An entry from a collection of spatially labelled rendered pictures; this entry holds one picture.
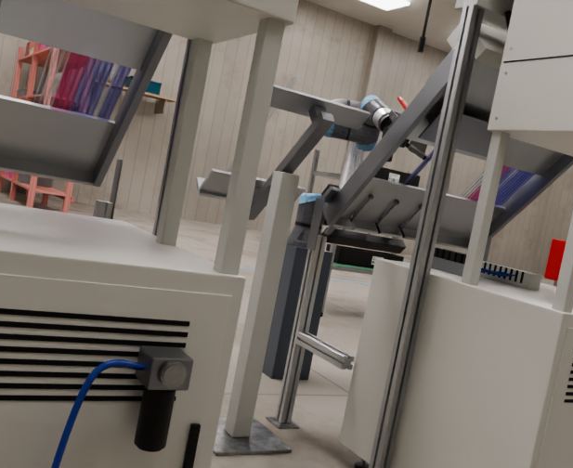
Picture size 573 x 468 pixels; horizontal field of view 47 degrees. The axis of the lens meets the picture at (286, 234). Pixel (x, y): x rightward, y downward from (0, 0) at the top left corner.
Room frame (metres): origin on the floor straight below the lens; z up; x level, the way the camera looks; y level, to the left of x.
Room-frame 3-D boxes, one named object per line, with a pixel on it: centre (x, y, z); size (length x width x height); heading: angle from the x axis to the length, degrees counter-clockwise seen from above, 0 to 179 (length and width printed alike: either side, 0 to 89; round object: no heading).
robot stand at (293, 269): (2.78, -0.09, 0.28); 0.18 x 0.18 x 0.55; 30
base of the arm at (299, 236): (2.78, -0.09, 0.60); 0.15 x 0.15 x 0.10
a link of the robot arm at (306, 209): (2.78, -0.09, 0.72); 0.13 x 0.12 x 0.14; 92
